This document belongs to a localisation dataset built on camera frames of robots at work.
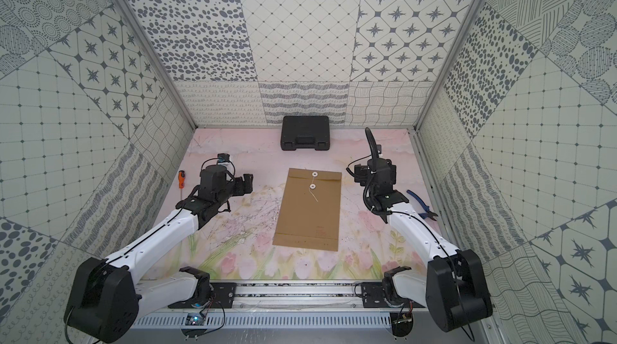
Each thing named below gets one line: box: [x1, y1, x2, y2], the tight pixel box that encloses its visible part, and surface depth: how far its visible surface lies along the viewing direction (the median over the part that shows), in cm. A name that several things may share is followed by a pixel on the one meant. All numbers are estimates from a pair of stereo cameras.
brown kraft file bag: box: [272, 167, 343, 252], surface depth 95 cm
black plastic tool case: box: [280, 115, 331, 152], surface depth 117 cm
